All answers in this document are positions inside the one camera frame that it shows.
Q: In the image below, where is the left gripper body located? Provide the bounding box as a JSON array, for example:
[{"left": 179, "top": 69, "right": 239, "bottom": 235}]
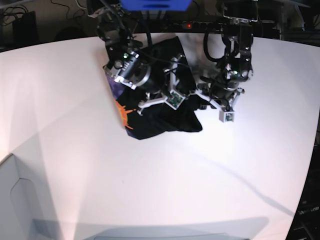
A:
[{"left": 188, "top": 81, "right": 245, "bottom": 112}]

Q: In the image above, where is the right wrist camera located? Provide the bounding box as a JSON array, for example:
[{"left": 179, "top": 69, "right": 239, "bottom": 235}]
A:
[{"left": 165, "top": 89, "right": 186, "bottom": 110}]

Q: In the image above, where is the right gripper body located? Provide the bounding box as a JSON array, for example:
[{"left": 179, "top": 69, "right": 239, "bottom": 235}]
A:
[{"left": 136, "top": 53, "right": 187, "bottom": 116}]

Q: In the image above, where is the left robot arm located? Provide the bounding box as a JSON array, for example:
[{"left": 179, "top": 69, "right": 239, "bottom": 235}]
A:
[{"left": 191, "top": 0, "right": 259, "bottom": 112}]

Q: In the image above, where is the black power strip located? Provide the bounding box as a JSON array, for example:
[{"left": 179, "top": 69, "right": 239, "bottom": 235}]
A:
[{"left": 170, "top": 21, "right": 222, "bottom": 33}]

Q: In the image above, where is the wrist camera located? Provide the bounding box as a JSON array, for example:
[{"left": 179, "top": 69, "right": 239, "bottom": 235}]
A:
[
  {"left": 219, "top": 110, "right": 235, "bottom": 123},
  {"left": 165, "top": 89, "right": 186, "bottom": 110}
]

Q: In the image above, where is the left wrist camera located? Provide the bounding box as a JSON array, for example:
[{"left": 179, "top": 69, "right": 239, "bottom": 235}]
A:
[{"left": 219, "top": 110, "right": 235, "bottom": 123}]

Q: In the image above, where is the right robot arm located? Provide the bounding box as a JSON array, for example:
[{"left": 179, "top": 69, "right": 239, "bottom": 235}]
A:
[{"left": 86, "top": 0, "right": 186, "bottom": 115}]

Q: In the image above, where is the blue box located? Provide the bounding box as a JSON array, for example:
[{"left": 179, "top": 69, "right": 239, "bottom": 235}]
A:
[{"left": 120, "top": 0, "right": 192, "bottom": 11}]

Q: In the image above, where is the black T-shirt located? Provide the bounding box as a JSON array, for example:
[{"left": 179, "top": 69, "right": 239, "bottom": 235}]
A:
[{"left": 105, "top": 37, "right": 202, "bottom": 140}]

